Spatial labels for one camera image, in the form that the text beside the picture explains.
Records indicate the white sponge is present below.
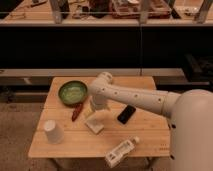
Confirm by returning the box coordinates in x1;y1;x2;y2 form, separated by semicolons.
85;115;104;134

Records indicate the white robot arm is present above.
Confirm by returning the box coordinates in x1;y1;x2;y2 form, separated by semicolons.
88;72;213;171

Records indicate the green ceramic bowl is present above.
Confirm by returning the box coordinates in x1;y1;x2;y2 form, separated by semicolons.
58;80;88;105

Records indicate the red chili pepper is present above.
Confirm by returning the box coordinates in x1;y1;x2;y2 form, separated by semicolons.
72;103;83;122

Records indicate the black smartphone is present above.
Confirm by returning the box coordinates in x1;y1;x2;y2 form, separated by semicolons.
117;105;136;124

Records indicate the wooden table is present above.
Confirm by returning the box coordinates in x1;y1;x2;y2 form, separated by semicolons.
28;77;170;158

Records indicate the white paper cup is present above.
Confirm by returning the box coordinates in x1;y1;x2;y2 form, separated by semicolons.
43;120;64;144

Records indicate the white plastic bottle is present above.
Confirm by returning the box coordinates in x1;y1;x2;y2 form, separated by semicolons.
105;136;140;168

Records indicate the red tray on shelf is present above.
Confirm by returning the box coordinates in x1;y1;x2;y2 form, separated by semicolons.
111;0;171;18

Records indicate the long background workbench shelf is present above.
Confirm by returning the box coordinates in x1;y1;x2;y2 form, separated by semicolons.
0;0;213;27

